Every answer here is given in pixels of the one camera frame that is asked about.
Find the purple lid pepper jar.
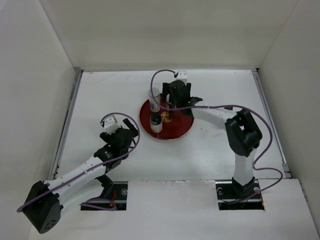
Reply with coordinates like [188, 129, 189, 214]
[166, 100, 177, 114]

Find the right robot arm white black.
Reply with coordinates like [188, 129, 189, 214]
[161, 80, 263, 200]

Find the red round lacquer tray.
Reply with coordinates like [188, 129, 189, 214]
[139, 99, 194, 140]

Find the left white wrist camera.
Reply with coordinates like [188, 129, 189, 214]
[100, 114, 121, 135]

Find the black cap white bottle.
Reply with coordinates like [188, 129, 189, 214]
[149, 112, 163, 134]

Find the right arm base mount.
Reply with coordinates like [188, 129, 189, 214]
[215, 181, 265, 211]

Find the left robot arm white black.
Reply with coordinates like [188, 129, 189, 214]
[17, 113, 140, 234]

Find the silver lid clear spice bottle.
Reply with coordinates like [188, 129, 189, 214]
[148, 87, 161, 113]

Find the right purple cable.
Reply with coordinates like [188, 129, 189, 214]
[150, 69, 284, 203]

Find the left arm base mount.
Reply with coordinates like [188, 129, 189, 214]
[80, 175, 129, 211]

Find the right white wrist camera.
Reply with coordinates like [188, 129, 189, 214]
[174, 70, 188, 85]

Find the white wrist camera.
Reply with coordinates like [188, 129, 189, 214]
[100, 114, 121, 135]
[174, 70, 188, 85]

